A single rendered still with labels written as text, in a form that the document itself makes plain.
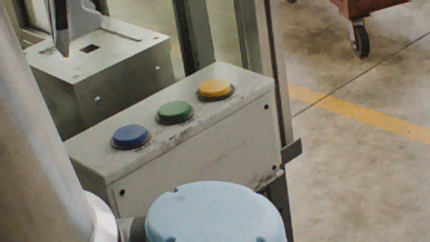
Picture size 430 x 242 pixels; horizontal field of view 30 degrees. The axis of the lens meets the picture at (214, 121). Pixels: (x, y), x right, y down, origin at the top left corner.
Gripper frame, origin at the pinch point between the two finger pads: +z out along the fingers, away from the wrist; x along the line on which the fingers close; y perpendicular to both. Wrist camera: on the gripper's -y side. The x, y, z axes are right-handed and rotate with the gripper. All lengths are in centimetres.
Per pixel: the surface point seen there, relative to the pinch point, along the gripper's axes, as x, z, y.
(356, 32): 152, 81, 135
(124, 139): -10.7, 8.3, 4.6
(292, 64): 163, 95, 114
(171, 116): -8.5, 7.9, 11.2
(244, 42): 3.3, 5.5, 26.0
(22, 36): 67, 25, 3
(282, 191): 1.8, 31.0, 31.6
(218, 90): -5.9, 7.0, 18.5
